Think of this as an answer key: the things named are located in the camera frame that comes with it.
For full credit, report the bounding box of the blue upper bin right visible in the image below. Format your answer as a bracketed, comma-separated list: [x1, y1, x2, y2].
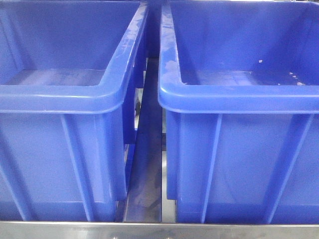
[159, 0, 319, 224]

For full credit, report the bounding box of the blue bin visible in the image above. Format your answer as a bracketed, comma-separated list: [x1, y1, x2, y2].
[0, 0, 149, 222]
[159, 0, 319, 224]

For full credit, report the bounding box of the blue upper bin left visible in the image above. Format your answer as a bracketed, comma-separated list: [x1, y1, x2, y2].
[0, 0, 149, 222]

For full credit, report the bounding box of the steel shelf front rail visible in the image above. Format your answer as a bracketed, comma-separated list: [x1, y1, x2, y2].
[0, 221, 319, 239]

